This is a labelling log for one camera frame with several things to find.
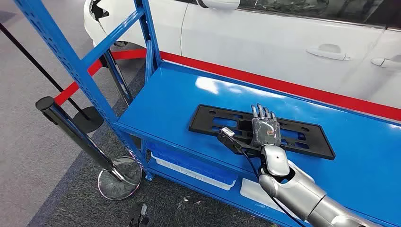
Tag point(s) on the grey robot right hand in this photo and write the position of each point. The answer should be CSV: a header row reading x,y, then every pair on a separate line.
x,y
266,131

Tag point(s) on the black plastic frame part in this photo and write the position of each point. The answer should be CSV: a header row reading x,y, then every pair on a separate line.
x,y
200,123

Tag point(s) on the blue steel shelf rack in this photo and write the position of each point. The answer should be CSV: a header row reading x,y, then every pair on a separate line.
x,y
175,94

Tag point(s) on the red barrier belt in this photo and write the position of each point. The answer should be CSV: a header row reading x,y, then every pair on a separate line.
x,y
69,91
282,86

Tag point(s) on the blue plastic crate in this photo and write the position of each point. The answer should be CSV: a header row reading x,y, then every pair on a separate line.
x,y
194,161

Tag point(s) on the white plastic crate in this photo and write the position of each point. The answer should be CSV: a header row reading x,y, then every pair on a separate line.
x,y
200,176

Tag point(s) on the white car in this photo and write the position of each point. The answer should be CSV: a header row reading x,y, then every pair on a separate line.
x,y
250,47

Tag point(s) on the white floor scrap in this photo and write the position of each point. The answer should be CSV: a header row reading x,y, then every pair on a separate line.
x,y
184,200

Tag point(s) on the white car side mirror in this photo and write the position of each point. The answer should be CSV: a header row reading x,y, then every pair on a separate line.
x,y
219,3

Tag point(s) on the black stanchion with round base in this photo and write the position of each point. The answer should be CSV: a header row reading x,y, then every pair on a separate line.
x,y
87,120

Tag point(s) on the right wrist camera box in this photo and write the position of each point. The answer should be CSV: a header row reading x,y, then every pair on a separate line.
x,y
227,134

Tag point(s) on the chrome stanchion post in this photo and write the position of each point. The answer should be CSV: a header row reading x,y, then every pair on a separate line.
x,y
119,81
78,134

